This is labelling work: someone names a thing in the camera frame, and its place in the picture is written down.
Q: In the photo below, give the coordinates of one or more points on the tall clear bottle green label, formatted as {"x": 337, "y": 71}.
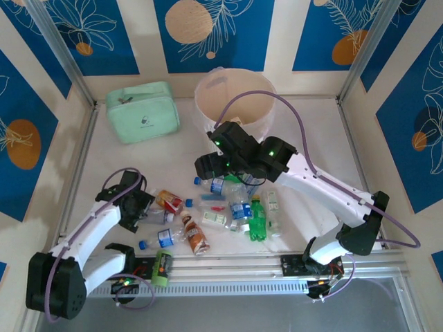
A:
{"x": 273, "y": 207}

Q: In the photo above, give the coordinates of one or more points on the clear bottle blue cap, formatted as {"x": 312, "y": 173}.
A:
{"x": 214, "y": 201}

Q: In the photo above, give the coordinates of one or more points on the white waste bin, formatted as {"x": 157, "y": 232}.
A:
{"x": 200, "y": 114}

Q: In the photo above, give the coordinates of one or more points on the clear plastic bottle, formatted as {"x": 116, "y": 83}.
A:
{"x": 161, "y": 216}

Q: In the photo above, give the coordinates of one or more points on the blue label bottle white cap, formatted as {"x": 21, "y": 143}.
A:
{"x": 241, "y": 210}

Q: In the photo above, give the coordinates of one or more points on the clear bottle white green label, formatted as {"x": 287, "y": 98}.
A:
{"x": 214, "y": 218}

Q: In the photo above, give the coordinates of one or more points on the brown coffee drink bottle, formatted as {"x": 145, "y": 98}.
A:
{"x": 195, "y": 235}

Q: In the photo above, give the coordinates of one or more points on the red yellow label bottle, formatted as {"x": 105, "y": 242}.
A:
{"x": 169, "y": 200}

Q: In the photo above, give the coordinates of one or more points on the aluminium frame rail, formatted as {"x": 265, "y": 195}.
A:
{"x": 225, "y": 266}

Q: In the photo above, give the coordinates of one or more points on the mint green zip pouch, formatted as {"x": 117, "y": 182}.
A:
{"x": 142, "y": 114}

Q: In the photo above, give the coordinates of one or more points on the blue white packet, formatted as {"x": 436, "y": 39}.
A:
{"x": 251, "y": 185}

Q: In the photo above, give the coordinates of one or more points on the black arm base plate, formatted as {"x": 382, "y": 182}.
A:
{"x": 290, "y": 264}
{"x": 142, "y": 268}

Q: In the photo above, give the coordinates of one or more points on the grey metal panel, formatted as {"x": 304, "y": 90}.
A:
{"x": 225, "y": 314}

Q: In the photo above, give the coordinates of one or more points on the green bottle yellow cap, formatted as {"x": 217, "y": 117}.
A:
{"x": 232, "y": 178}
{"x": 257, "y": 221}

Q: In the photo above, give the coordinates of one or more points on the green cylindrical canister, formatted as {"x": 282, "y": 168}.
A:
{"x": 162, "y": 268}

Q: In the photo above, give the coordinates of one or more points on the aluminium frame post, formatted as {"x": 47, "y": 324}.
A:
{"x": 63, "y": 52}
{"x": 370, "y": 52}

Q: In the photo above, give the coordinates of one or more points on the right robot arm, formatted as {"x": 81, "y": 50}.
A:
{"x": 328, "y": 193}

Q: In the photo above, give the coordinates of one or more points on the aluminium side rail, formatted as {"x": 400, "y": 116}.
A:
{"x": 349, "y": 128}
{"x": 80, "y": 155}

